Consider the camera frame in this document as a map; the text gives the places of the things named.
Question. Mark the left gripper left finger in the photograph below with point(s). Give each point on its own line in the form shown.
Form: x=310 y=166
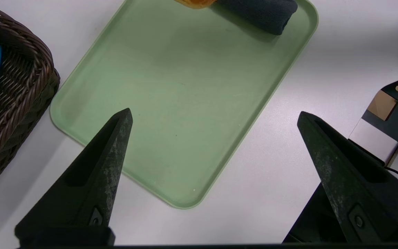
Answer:
x=88 y=193

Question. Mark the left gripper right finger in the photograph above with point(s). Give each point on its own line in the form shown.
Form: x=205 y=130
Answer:
x=358 y=186

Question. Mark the dark grey towel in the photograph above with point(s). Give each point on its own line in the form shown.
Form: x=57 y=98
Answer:
x=261 y=14

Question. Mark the cream puff bread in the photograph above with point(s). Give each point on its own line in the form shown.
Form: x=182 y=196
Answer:
x=195 y=3

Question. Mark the dark brown wicker basket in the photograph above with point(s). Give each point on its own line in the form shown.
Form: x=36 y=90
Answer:
x=16 y=103

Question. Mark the light green plastic tray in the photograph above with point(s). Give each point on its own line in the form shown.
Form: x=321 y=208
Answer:
x=185 y=103

